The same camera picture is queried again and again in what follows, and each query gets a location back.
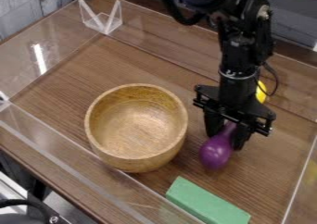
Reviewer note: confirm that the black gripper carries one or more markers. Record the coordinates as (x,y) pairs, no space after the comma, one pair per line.
(233,101)

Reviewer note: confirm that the purple toy eggplant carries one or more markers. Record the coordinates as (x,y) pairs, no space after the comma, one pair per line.
(216,150)

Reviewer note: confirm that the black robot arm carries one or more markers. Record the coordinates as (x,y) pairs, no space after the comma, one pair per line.
(244,25)

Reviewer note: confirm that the brown wooden bowl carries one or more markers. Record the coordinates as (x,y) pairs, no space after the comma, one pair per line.
(137,124)

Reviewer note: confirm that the yellow toy lemon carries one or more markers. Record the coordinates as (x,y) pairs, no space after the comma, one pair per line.
(261,92)

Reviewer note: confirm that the green rectangular block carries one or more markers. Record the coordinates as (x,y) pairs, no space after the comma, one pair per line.
(205,205)

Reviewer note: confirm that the clear acrylic tray enclosure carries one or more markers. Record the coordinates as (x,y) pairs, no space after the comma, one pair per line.
(58,65)

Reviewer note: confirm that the clear acrylic corner bracket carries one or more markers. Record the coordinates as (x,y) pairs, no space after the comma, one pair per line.
(102,22)

